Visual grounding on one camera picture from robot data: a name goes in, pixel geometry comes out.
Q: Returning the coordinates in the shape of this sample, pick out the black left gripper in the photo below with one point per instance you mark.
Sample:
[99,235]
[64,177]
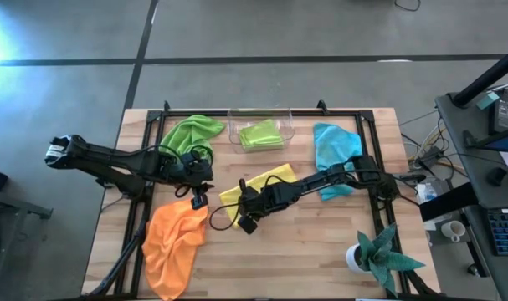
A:
[193,173]

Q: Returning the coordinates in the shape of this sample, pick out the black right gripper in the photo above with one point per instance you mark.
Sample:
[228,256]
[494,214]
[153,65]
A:
[270,196]

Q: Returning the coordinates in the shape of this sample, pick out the yellow microfiber towel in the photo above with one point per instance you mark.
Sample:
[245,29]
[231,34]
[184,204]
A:
[274,173]

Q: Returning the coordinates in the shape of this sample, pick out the lime green microfiber towel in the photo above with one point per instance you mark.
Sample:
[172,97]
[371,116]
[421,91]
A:
[260,136]

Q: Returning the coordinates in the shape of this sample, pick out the orange microfiber towel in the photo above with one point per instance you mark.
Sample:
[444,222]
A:
[170,251]

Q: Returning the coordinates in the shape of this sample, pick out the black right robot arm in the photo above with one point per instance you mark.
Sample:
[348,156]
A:
[333,175]

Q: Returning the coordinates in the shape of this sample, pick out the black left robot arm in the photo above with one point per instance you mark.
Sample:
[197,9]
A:
[111,161]

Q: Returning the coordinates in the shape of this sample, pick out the blue microfiber towel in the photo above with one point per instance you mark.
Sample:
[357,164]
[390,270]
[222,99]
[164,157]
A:
[335,142]

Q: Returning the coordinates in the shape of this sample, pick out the clear plastic bin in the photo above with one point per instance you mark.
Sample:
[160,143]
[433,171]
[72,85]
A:
[234,121]

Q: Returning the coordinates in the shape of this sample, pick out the succulent plant in white pot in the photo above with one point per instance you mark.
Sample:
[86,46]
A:
[377,255]

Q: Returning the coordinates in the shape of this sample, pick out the clear plastic bottle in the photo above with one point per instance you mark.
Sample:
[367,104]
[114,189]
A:
[427,193]

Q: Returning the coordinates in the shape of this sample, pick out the black power strip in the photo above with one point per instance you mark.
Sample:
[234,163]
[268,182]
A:
[431,155]

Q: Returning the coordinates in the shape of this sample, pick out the grey metal stand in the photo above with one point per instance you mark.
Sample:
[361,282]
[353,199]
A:
[11,205]

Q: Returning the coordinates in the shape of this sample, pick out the black panel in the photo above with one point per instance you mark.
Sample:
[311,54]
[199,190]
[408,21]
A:
[446,202]

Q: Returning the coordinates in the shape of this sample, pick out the white mug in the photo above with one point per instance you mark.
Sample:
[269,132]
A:
[454,229]

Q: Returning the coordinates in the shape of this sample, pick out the grey desk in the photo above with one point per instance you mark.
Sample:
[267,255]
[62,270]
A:
[450,125]

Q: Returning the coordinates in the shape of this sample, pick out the black computer mouse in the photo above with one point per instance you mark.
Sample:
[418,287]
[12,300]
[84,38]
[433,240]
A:
[496,176]

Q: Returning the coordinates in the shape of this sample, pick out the teal box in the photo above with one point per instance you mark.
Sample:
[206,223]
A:
[488,100]

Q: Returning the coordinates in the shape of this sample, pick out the black keyboard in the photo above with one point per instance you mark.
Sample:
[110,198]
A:
[506,230]

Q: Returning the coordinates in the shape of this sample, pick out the black pole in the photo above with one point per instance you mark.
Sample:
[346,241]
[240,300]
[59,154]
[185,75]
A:
[488,77]

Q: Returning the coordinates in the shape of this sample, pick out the black power adapter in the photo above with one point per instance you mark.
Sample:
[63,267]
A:
[504,115]

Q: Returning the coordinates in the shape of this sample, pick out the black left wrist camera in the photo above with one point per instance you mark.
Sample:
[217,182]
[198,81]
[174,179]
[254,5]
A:
[199,202]

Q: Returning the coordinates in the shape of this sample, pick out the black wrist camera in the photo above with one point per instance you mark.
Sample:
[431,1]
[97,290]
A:
[248,224]
[199,202]

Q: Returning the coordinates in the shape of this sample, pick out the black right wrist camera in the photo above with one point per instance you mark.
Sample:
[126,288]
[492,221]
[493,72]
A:
[248,224]

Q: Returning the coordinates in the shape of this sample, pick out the black metal table frame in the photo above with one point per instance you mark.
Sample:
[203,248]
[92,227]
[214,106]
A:
[341,113]

